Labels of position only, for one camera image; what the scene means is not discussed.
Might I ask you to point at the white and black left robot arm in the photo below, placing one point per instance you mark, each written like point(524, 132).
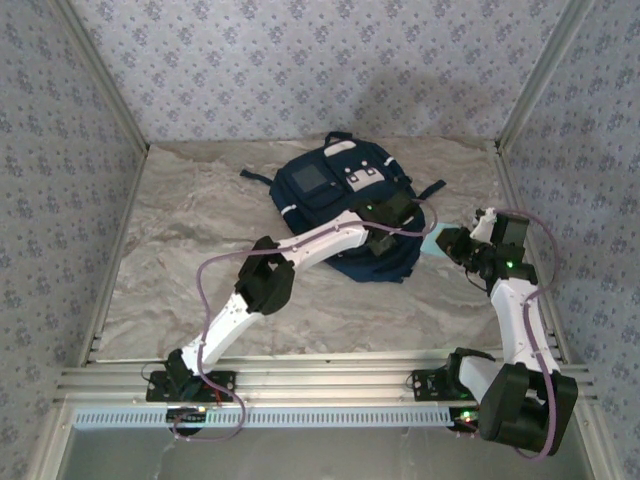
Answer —
point(225, 325)

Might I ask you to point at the navy blue backpack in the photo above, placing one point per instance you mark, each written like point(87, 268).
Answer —
point(320, 205)

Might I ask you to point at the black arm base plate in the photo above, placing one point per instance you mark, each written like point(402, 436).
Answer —
point(222, 385)
point(425, 387)

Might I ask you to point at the black controller board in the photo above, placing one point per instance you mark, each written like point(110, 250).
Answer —
point(465, 419)
point(187, 417)

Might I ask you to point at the aluminium side rail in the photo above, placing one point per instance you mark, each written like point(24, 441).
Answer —
point(117, 250)
point(515, 190)

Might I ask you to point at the aluminium front rail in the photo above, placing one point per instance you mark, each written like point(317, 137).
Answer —
point(325, 380)

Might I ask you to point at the light blue notepad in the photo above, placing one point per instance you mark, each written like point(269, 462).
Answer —
point(431, 245)

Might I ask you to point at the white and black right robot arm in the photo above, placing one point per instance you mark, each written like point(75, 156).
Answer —
point(520, 325)

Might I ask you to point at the aluminium corner post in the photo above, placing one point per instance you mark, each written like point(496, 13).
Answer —
point(542, 80)
point(105, 80)

